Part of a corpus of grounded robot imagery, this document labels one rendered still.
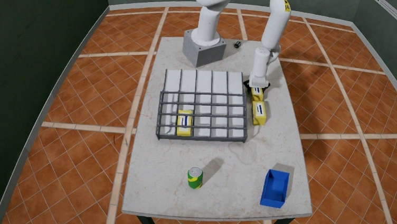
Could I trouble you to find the blue open box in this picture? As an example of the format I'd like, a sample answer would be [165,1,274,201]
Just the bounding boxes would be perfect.
[260,171,289,208]

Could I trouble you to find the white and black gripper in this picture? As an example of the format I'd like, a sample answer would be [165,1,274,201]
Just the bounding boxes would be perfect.
[243,71,270,94]

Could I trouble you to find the green and yellow drink can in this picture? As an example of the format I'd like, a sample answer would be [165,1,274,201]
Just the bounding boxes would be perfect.
[187,166,203,189]

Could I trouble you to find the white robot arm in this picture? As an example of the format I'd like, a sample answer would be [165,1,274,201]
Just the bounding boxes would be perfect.
[191,0,291,87]

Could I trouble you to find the grey metal grid rack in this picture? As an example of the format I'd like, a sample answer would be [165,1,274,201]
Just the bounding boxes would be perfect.
[160,94,243,138]

